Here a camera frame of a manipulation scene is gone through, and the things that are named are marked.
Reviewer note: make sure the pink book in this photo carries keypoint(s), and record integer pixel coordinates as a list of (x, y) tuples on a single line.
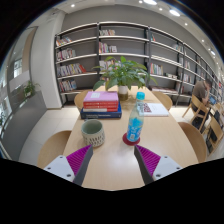
[(100, 96)]

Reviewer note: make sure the slatted wooden chair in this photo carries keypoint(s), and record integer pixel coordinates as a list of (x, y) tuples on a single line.
[(196, 106), (215, 133)]

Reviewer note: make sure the round red coaster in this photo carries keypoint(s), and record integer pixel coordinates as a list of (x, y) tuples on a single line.
[(126, 141)]

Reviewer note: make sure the red and white book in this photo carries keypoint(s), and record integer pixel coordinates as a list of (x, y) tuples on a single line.
[(100, 109)]

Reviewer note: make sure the grey shelf unit with books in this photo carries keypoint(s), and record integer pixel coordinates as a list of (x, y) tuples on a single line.
[(80, 60)]

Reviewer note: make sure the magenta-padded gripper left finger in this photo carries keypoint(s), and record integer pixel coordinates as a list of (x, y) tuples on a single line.
[(59, 166)]

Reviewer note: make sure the clear bottle with blue cap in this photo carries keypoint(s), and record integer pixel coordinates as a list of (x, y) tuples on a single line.
[(135, 125)]

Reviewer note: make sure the green patterned cup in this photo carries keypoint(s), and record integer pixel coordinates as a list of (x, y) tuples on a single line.
[(93, 135)]

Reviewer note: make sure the small green window plant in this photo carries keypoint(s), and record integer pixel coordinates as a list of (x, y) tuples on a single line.
[(30, 89)]

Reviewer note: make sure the person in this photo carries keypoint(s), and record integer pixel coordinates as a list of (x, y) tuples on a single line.
[(200, 91)]

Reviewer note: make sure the thick blue book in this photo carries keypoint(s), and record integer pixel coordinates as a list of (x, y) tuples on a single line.
[(100, 115)]

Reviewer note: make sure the green potted plant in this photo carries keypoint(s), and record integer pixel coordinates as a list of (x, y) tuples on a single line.
[(123, 75)]

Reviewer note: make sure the round-backed wooden chair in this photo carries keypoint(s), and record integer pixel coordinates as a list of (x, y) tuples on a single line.
[(165, 100), (195, 140), (79, 100), (53, 148)]

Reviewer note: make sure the white booklet with dark print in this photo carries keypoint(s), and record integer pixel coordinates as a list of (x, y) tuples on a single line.
[(156, 109)]

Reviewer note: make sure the ceiling lights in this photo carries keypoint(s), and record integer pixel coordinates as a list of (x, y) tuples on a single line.
[(174, 12)]

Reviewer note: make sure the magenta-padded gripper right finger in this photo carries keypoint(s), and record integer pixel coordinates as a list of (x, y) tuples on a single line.
[(166, 166)]

